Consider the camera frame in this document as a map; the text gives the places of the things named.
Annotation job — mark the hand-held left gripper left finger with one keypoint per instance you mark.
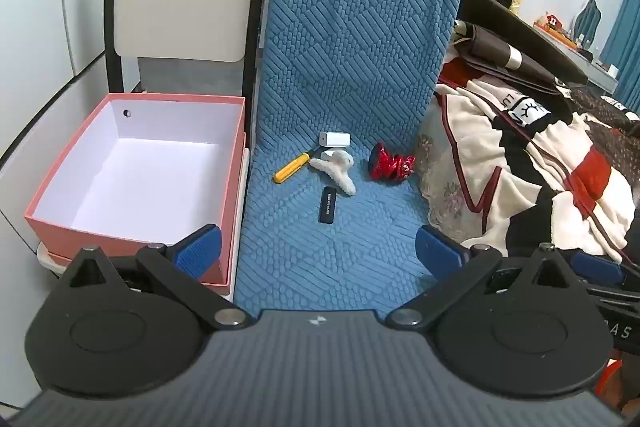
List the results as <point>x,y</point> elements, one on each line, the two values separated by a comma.
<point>199,251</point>

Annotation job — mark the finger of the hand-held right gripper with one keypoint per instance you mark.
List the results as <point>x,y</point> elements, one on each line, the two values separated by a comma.
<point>597,264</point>

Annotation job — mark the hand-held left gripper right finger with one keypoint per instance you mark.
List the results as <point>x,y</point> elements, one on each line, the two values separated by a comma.
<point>439,253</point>

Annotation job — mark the pink cardboard box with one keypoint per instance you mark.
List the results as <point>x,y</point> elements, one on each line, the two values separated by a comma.
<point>150,167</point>

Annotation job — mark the black flash drive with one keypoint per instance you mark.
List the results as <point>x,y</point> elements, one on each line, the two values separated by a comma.
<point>327,205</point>

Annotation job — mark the white plush hair claw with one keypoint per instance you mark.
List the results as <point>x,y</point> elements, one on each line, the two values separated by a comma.
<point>334,168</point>

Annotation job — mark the beige floral lace cloth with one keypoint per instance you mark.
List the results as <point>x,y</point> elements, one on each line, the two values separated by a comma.
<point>442,192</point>

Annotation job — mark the cream red black printed blanket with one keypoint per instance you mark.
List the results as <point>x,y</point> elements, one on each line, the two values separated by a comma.
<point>540,157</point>

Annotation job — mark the brown floral bedding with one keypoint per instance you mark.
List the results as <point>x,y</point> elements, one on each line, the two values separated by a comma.
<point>602,101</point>

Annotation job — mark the white side table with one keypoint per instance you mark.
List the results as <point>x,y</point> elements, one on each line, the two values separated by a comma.
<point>595,69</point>

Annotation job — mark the blue quilted cushion mat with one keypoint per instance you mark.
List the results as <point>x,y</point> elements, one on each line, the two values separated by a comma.
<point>350,57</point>

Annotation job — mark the dark brown handbag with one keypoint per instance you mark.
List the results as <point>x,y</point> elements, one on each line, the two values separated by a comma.
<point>500,37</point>

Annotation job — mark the blue curtain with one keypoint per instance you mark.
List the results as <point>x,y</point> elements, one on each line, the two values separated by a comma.
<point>627,32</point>

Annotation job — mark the dark blue jacket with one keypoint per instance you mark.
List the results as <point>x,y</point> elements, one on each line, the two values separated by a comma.
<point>591,19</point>

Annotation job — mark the red orange toy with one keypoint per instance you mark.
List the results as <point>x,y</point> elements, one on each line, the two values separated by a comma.
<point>550,21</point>

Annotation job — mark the white wardrobe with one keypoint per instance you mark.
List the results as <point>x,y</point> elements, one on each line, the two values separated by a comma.
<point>40,7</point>

